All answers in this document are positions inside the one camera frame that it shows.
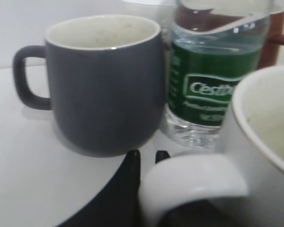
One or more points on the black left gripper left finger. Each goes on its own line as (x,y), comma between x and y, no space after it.
(116,205)

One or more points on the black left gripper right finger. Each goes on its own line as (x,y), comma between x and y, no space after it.
(161,155)

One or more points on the white ceramic mug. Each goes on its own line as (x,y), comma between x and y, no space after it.
(244,177)

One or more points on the dark grey ceramic mug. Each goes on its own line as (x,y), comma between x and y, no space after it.
(102,76)

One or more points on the clear water bottle green label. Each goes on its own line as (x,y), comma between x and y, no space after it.
(214,45)

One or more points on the dark red ceramic mug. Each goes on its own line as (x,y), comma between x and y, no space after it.
(272,40)

